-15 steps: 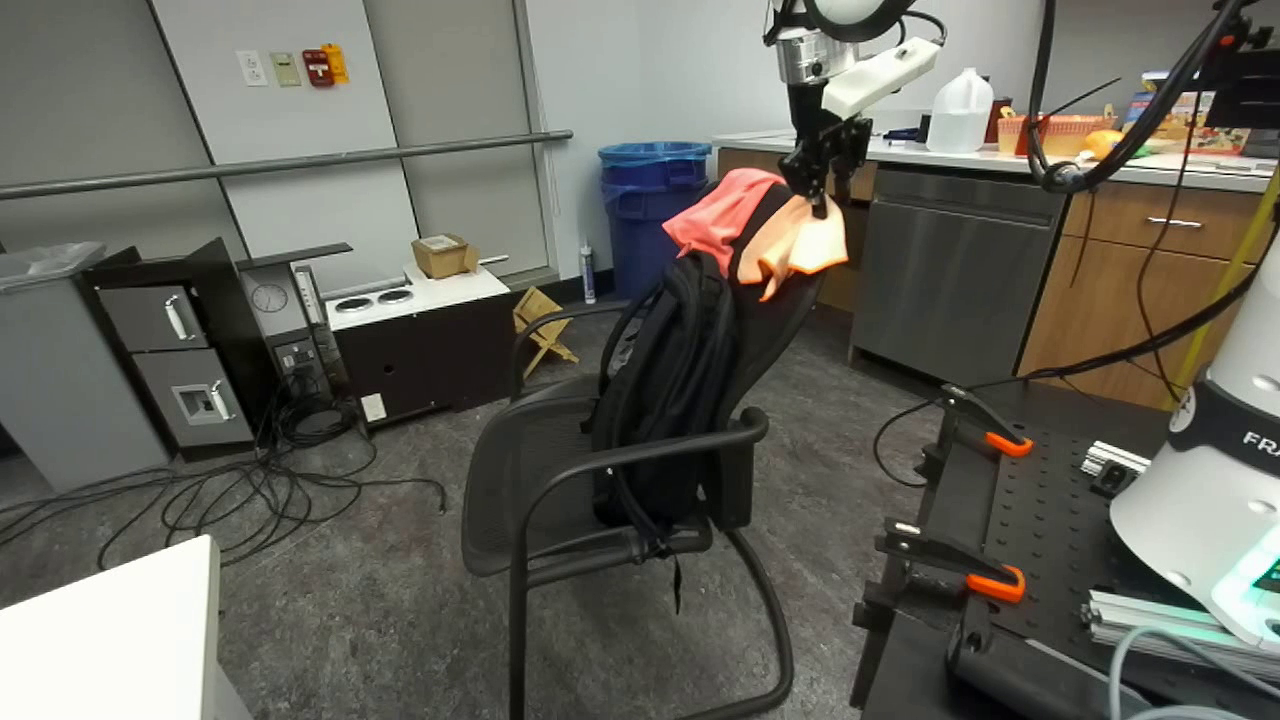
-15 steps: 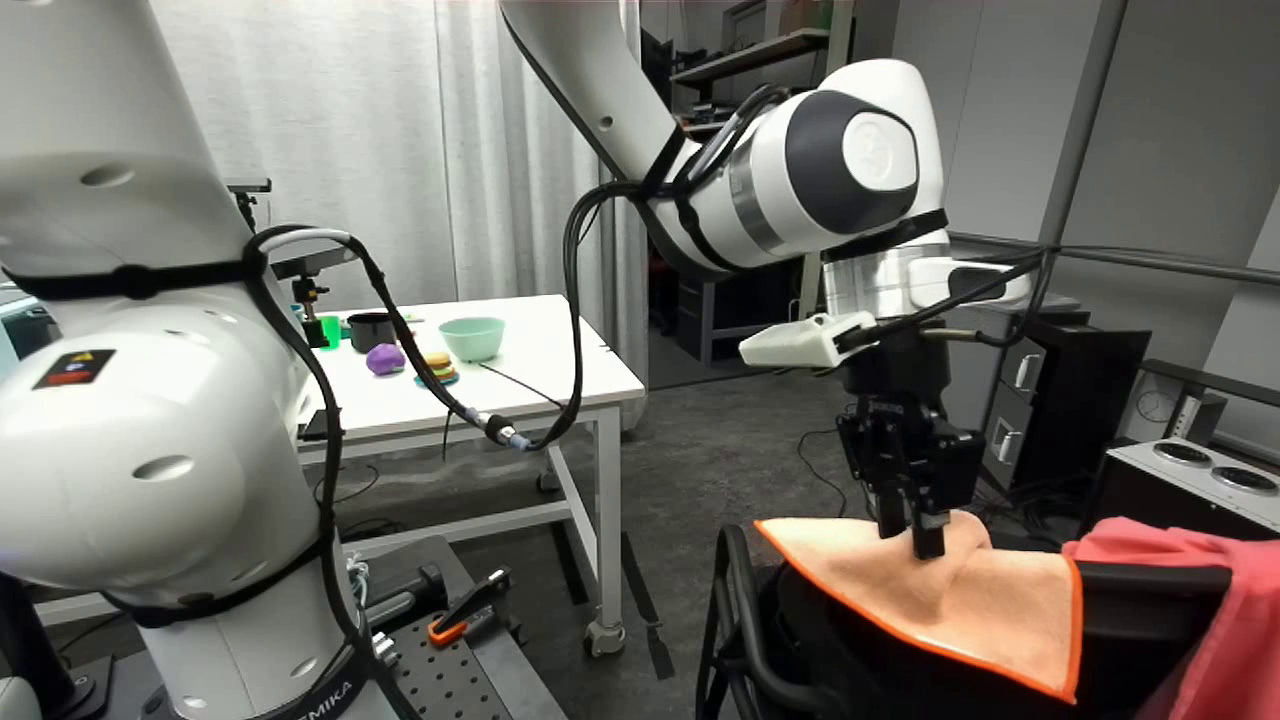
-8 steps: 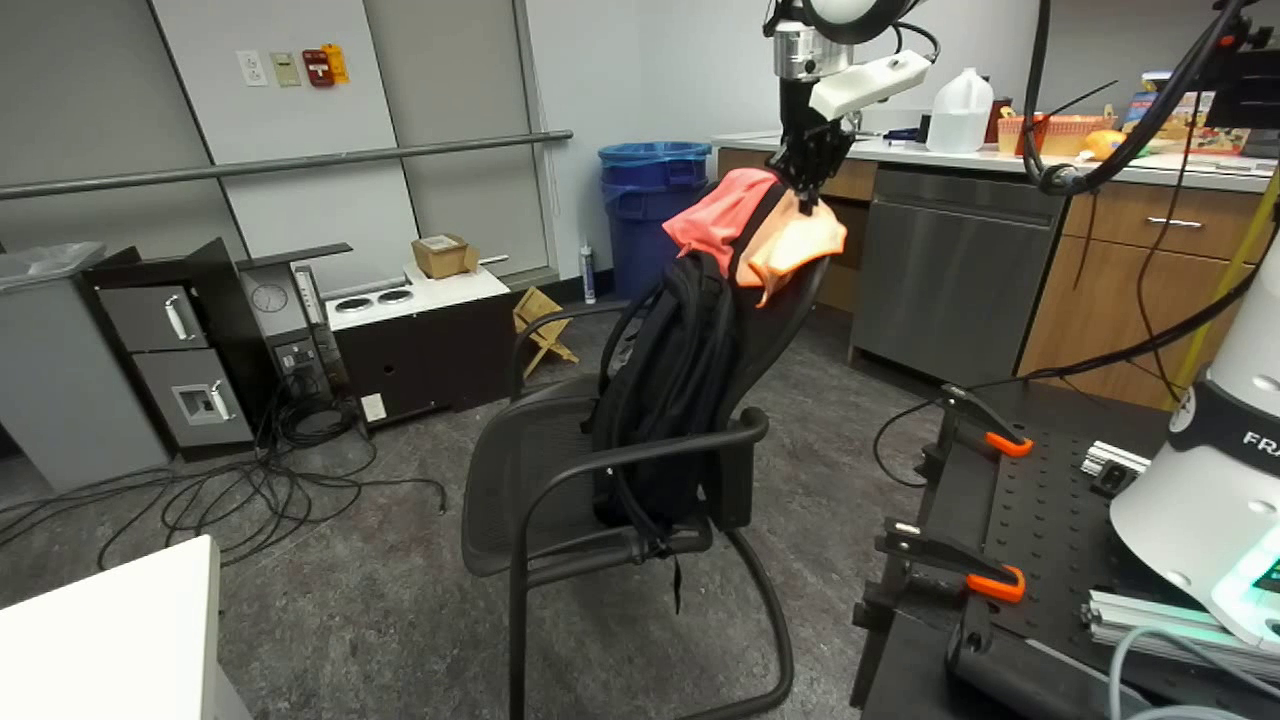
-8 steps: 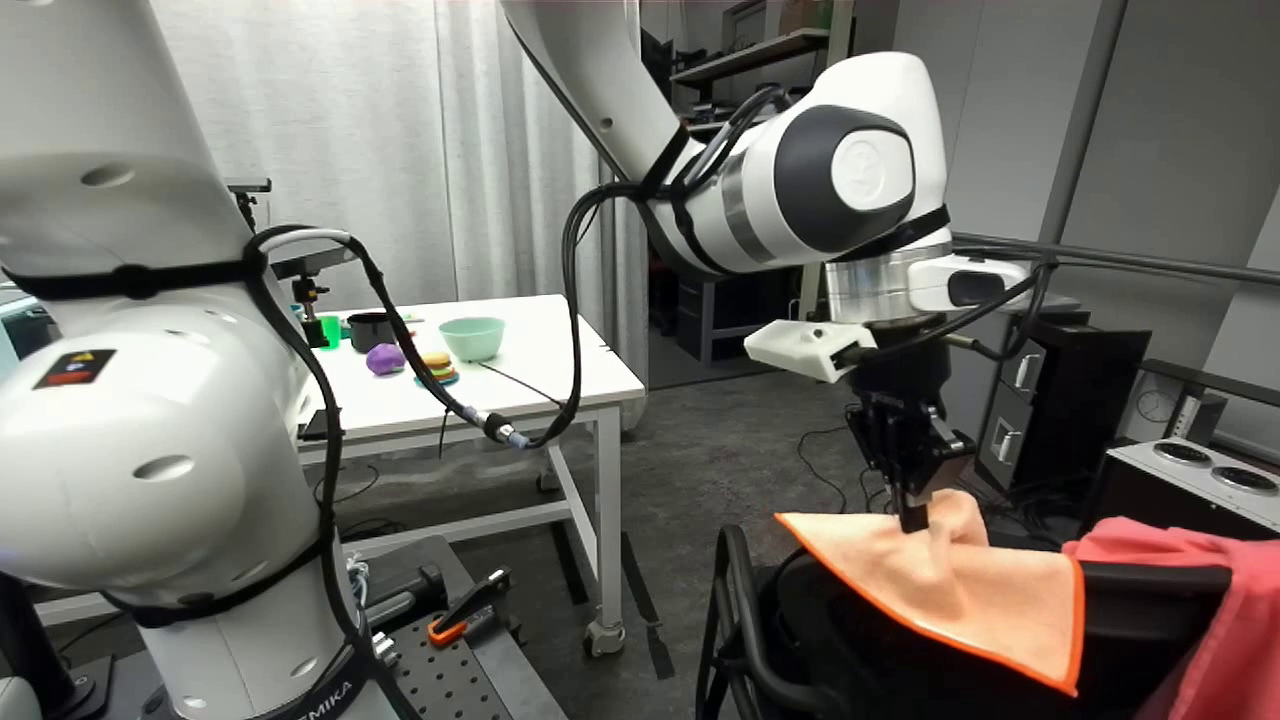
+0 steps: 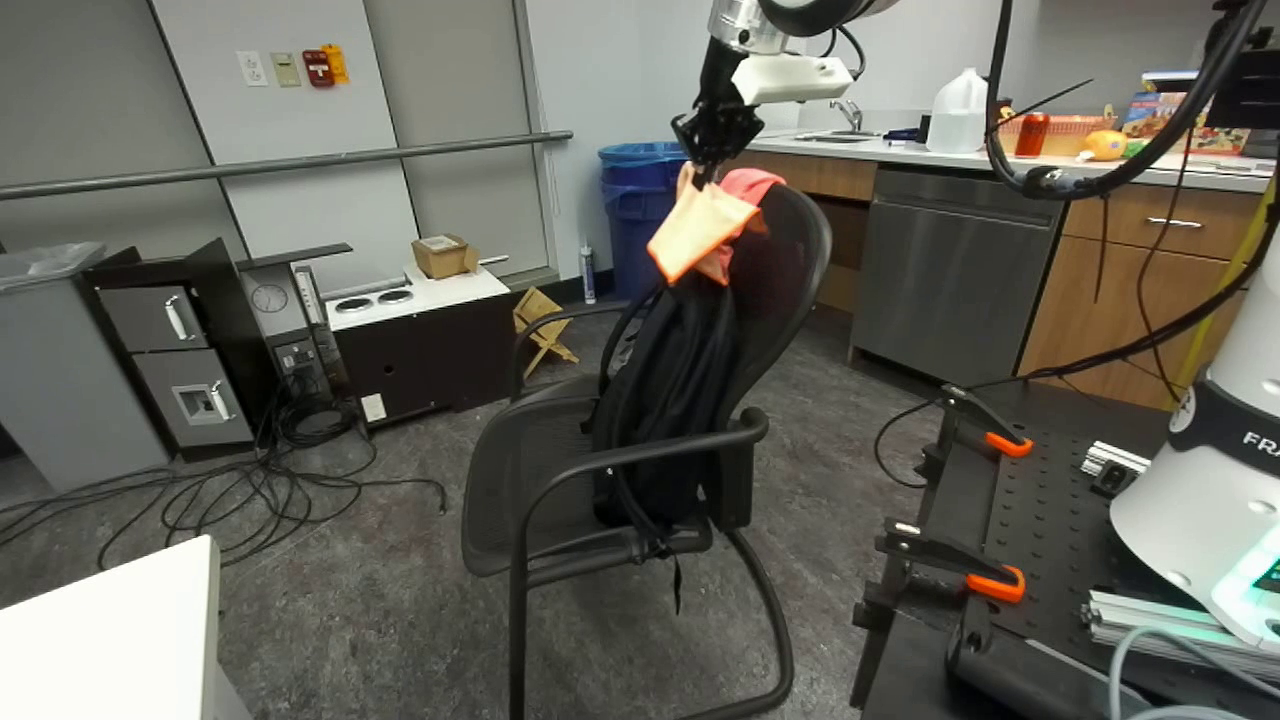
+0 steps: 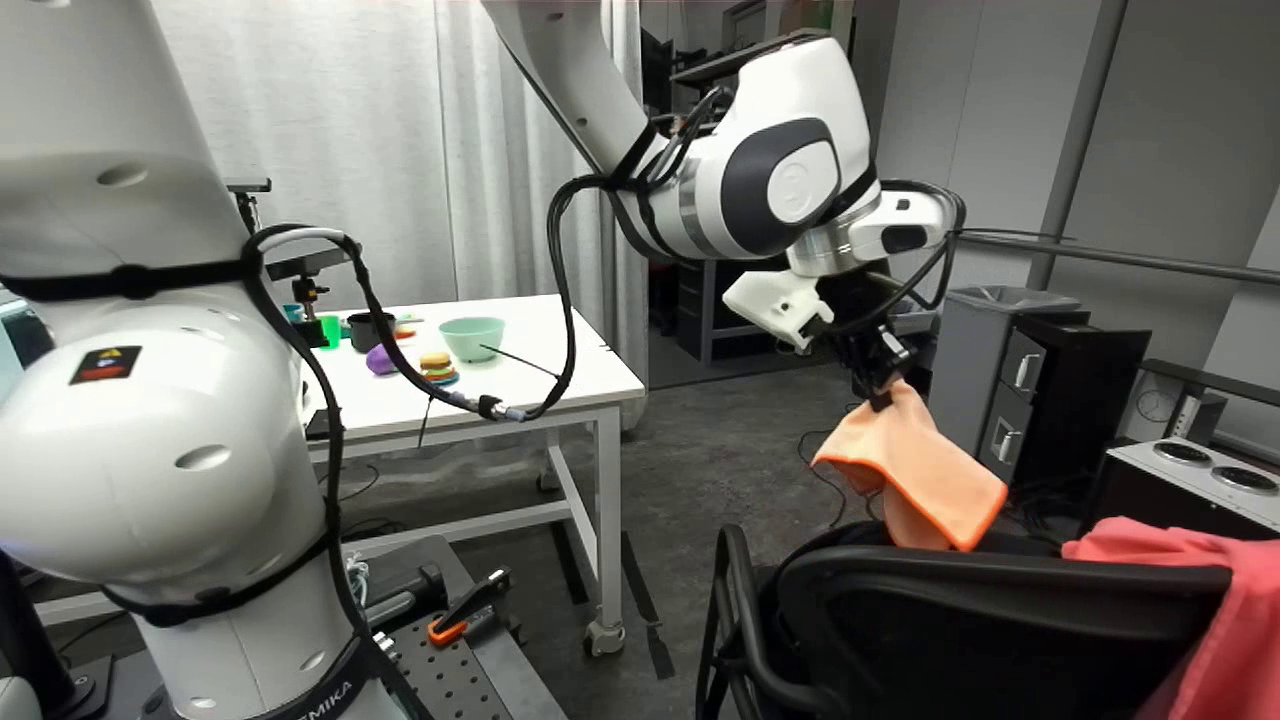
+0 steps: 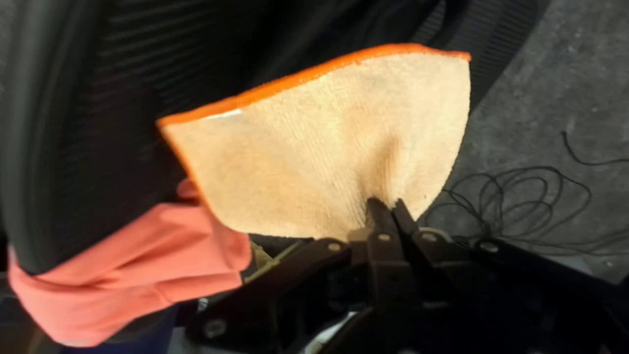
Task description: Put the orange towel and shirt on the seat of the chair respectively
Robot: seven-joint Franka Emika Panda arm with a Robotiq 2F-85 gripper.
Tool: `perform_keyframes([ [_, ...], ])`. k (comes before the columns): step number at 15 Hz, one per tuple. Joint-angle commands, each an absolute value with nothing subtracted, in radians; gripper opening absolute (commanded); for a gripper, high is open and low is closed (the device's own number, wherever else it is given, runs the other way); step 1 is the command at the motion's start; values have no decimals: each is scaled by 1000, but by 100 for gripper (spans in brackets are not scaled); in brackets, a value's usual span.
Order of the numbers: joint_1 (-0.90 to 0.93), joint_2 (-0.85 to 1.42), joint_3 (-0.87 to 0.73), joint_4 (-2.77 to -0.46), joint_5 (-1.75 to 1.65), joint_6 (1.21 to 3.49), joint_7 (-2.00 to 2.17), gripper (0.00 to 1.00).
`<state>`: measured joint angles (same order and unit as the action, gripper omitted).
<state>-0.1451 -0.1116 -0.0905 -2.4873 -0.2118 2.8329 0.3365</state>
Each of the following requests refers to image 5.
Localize black perforated breadboard table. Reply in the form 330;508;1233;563
849;380;1280;720

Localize white plastic jug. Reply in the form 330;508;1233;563
925;63;994;157

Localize wooden folding stand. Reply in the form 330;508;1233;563
509;284;585;383

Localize black backpack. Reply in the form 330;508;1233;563
581;274;751;617

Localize silver aluminium extrusion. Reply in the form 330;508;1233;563
1074;436;1154;495

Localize black mesh chair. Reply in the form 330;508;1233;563
455;176;841;720

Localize black floor cables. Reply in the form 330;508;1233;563
0;419;452;577

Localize orange-handled black clamp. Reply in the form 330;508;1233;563
930;380;1040;469
871;516;1032;612

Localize wooden counter cabinets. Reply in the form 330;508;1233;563
735;130;1280;416

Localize grey cabinet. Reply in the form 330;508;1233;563
0;241;170;495

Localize beige wall plate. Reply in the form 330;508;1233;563
268;47;307;96

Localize stainless steel dishwasher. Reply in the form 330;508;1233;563
849;164;1072;394

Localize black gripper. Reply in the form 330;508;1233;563
667;79;767;184

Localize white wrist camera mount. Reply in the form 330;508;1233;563
728;53;857;107

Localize orange towel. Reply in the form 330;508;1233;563
643;159;765;291

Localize low white-top bench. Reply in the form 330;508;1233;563
321;262;518;428

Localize red fire alarm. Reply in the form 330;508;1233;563
299;41;355;96

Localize black drawer cabinet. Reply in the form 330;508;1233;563
79;237;268;461

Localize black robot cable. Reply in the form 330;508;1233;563
980;0;1280;493

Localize orange cup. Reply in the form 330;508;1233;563
1011;107;1056;159

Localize red shirt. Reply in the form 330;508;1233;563
693;164;790;291

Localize blue trash bin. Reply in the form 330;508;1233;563
592;140;693;303

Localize small cardboard box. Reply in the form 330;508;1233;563
408;232;484;284

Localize white table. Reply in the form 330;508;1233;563
0;532;250;720

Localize grey wall rail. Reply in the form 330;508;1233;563
0;126;581;203

